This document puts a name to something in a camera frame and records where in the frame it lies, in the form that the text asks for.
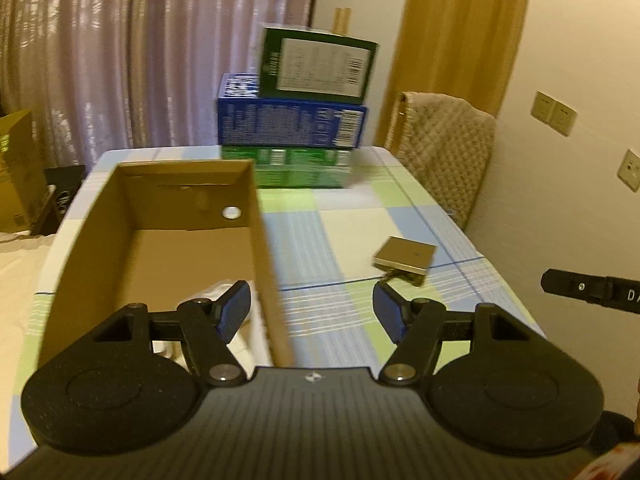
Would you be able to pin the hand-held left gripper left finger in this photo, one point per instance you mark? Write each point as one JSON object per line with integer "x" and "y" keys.
{"x": 234, "y": 311}

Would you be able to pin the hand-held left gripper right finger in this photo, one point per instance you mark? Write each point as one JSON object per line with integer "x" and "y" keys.
{"x": 391, "y": 311}

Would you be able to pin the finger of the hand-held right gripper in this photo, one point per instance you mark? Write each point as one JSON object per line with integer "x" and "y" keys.
{"x": 575, "y": 286}

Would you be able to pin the cardboard box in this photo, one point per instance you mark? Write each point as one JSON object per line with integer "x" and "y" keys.
{"x": 160, "y": 260}

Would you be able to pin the small tan flat box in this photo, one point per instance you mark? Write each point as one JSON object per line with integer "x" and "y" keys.
{"x": 406, "y": 252}

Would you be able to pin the checked tablecloth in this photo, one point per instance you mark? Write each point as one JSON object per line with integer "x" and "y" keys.
{"x": 340, "y": 240}

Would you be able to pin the bright green box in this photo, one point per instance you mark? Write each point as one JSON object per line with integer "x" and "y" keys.
{"x": 295, "y": 167}

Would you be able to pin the red and white printed cloth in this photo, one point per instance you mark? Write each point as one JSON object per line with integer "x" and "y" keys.
{"x": 612, "y": 462}

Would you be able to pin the chair with quilted cover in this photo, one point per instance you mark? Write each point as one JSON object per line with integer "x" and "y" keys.
{"x": 450, "y": 150}

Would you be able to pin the blue box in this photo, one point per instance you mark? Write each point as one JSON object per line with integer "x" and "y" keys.
{"x": 285, "y": 125}

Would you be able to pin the black box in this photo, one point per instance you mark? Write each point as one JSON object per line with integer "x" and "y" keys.
{"x": 62, "y": 195}

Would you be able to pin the white bed sheet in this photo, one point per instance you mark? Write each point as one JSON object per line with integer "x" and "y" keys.
{"x": 20, "y": 300}

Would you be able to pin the brown carton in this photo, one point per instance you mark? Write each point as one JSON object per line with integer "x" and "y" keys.
{"x": 20, "y": 175}

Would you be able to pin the dark green box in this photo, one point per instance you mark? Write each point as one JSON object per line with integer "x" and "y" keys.
{"x": 320, "y": 67}

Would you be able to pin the sheer pink curtain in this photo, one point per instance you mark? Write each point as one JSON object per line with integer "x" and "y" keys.
{"x": 150, "y": 55}

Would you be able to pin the yellow curtain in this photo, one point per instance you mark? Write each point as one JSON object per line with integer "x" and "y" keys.
{"x": 460, "y": 30}

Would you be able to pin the beige wall socket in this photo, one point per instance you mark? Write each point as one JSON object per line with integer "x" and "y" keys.
{"x": 631, "y": 169}

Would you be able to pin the beige wall switch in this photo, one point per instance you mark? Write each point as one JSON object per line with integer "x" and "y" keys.
{"x": 563, "y": 118}
{"x": 542, "y": 106}

